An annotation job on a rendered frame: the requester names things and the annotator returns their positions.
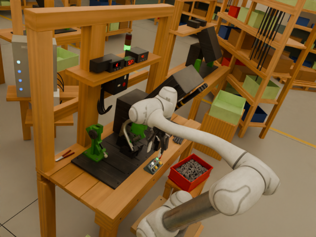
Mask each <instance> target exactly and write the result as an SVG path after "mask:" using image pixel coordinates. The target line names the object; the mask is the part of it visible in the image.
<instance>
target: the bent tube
mask: <svg viewBox="0 0 316 237"><path fill-rule="evenodd" d="M131 122H132V121H131V119H128V120H126V121H125V122H124V124H123V127H122V131H123V134H124V137H125V139H126V141H127V143H128V145H129V147H130V149H131V151H134V150H133V148H132V147H133V145H132V143H130V138H129V136H128V134H127V132H126V127H127V125H128V124H129V123H131Z"/></svg>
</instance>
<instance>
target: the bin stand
mask: <svg viewBox="0 0 316 237"><path fill-rule="evenodd" d="M207 179H208V178H207ZM207 179H206V180H204V181H203V182H202V183H201V184H199V185H198V186H197V187H196V188H194V189H193V190H192V191H190V192H189V193H190V194H191V196H192V198H195V197H197V196H199V195H200V194H201V192H202V190H203V187H204V185H205V183H206V181H207ZM172 188H173V191H172ZM179 190H182V189H181V188H179V187H178V186H177V185H176V184H175V183H173V182H172V181H171V180H170V179H168V180H167V181H166V183H165V189H164V193H163V196H162V197H164V198H165V199H167V200H168V199H169V197H170V194H171V191H172V194H173V193H175V192H177V191H179Z"/></svg>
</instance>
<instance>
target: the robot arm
mask: <svg viewBox="0 0 316 237"><path fill-rule="evenodd" d="M176 103H177V91H176V90H175V89H174V88H172V87H163V88H162V89H161V90H160V92H159V94H158V95H156V96H155V97H154V98H148V99H144V100H141V101H139V102H136V103H135V104H133V105H132V106H131V108H130V110H129V118H130V119H131V121H132V122H133V123H136V124H143V125H147V126H149V127H148V133H147V136H146V139H145V140H146V141H147V142H148V144H147V147H148V150H147V153H148V152H149V151H150V149H151V145H152V139H153V138H154V137H155V136H158V137H159V139H160V144H161V148H160V150H159V154H158V158H160V157H161V154H162V153H163V152H164V150H167V149H168V143H169V138H170V135H168V134H167V133H169V134H172V135H175V136H178V137H180V138H184V139H187V140H190V141H193V142H197V143H200V144H202V145H205V146H207V147H209V148H211V149H213V150H215V151H216V152H217V153H218V154H219V155H220V156H221V157H222V158H223V159H224V160H225V161H226V162H227V163H228V165H229V166H230V167H231V168H232V169H233V171H232V172H230V173H228V174H226V175H225V176H223V177H222V178H221V179H219V180H218V181H217V182H215V183H214V184H213V185H212V186H211V187H210V190H208V191H206V192H204V193H202V194H200V195H199V196H197V197H195V198H192V196H191V194H190V193H188V192H186V191H183V190H179V191H177V192H175V193H173V194H172V195H171V196H170V198H169V199H168V200H167V201H166V202H165V203H164V204H163V205H162V206H161V207H160V208H158V209H156V210H154V211H153V212H151V213H150V214H148V215H147V216H146V217H144V218H143V219H142V220H141V221H140V223H139V225H138V227H137V229H136V236H137V237H184V235H185V233H186V231H187V228H188V226H189V225H191V224H194V223H196V222H199V221H202V220H204V219H207V218H209V217H212V216H215V215H217V214H220V213H222V214H223V215H226V216H238V215H241V214H243V213H245V212H246V211H248V210H249V209H250V208H251V207H252V206H253V205H254V204H255V203H256V202H257V201H258V200H259V198H260V197H261V196H262V194H263V195H273V194H275V192H276V191H277V190H278V188H279V186H280V180H279V178H278V176H277V175H276V174H275V172H274V171H273V170H272V169H271V168H270V167H269V166H268V165H266V164H265V163H264V162H262V161H261V160H260V159H258V158H257V157H255V156H254V155H252V154H250V153H249V152H247V151H245V150H243V149H241V148H239V147H237V146H235V145H233V144H231V143H229V142H228V141H226V140H224V139H222V138H220V137H217V136H215V135H213V134H210V133H207V132H203V131H200V130H196V129H193V128H189V127H186V126H181V125H178V124H175V123H173V122H170V120H171V117H172V114H173V112H174V110H175V107H176ZM152 130H153V131H154V134H153V135H152V137H151V138H150V139H149V137H150V134H151V132H152ZM164 136H166V140H165V142H164Z"/></svg>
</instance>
